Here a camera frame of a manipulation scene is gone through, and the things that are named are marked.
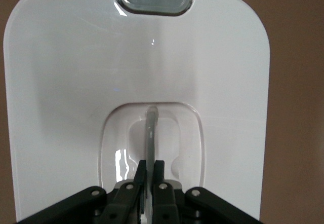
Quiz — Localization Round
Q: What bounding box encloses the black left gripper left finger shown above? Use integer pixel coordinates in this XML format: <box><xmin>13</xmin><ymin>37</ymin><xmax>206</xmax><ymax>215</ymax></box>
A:
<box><xmin>15</xmin><ymin>159</ymin><xmax>147</xmax><ymax>224</ymax></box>

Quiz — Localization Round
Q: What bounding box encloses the brown table mat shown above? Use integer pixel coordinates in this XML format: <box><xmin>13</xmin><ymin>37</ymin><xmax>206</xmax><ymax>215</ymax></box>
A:
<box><xmin>0</xmin><ymin>0</ymin><xmax>324</xmax><ymax>224</ymax></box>

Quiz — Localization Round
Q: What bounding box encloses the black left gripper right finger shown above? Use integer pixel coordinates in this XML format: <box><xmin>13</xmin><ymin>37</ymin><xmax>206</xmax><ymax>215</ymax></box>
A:
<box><xmin>151</xmin><ymin>159</ymin><xmax>264</xmax><ymax>224</ymax></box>

